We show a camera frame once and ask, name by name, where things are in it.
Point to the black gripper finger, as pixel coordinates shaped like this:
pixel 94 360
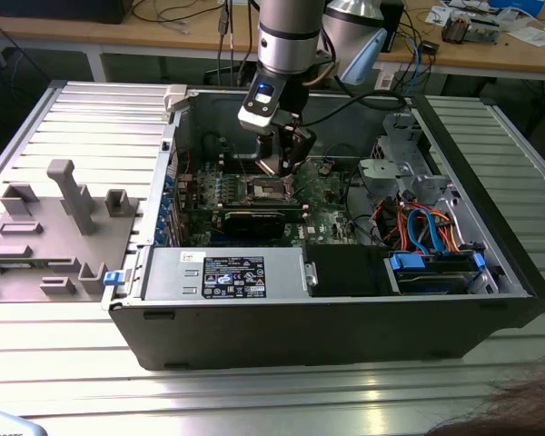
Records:
pixel 297 152
pixel 264 146

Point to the CPU with silver lid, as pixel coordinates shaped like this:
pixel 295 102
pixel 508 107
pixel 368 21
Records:
pixel 270 165

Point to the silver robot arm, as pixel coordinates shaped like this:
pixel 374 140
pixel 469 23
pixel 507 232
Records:
pixel 290 50

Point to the RAM slot white clips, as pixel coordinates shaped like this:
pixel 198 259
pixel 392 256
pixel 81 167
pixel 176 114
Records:
pixel 295 212
pixel 229 166
pixel 229 156

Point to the CPU socket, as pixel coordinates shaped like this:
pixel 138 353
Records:
pixel 265 191

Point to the CPU cooler heat sink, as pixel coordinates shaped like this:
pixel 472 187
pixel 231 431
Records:
pixel 456 29

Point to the green motherboard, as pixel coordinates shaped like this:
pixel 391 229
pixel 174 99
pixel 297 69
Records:
pixel 327 213

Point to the black graphics card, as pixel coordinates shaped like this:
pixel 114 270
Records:
pixel 254 224

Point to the grey metal drive cage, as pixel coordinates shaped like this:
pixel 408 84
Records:
pixel 386 170

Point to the white paper label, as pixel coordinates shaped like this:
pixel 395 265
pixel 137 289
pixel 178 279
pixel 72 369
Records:
pixel 383 84

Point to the grey plastic latch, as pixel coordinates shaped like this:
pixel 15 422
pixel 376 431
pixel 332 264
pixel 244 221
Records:
pixel 175 97

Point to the black upright box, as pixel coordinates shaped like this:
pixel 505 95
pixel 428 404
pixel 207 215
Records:
pixel 396 22

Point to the wooden desk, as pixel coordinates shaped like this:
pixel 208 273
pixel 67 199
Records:
pixel 172 36

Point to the small black box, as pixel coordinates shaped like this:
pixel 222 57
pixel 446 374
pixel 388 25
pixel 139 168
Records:
pixel 429 47

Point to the blue disk carrier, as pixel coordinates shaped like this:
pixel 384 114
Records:
pixel 406 263

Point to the silver power supply unit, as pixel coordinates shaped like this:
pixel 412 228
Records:
pixel 172 272

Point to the white paper sheet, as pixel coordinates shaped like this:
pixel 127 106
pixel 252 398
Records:
pixel 531 36
pixel 436 16

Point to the black PC case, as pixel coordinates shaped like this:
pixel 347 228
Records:
pixel 300 336

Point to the hard disk drive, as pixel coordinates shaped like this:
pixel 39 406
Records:
pixel 436 284

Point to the blue case latch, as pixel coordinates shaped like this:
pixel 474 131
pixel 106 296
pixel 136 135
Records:
pixel 112 278

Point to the grey electronic device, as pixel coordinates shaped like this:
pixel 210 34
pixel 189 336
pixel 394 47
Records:
pixel 486 32

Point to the grey parts rack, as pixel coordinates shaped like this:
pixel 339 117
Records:
pixel 50 236

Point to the blue box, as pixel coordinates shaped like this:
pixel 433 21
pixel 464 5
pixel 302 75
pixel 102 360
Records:
pixel 518 5

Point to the green RAM stick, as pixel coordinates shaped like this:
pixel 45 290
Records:
pixel 9 264

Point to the brown-haired person's head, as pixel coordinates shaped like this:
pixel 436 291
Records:
pixel 527 409

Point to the white plastic device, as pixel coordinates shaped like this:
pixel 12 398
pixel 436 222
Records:
pixel 4 422

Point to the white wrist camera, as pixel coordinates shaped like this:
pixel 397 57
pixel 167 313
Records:
pixel 254 120

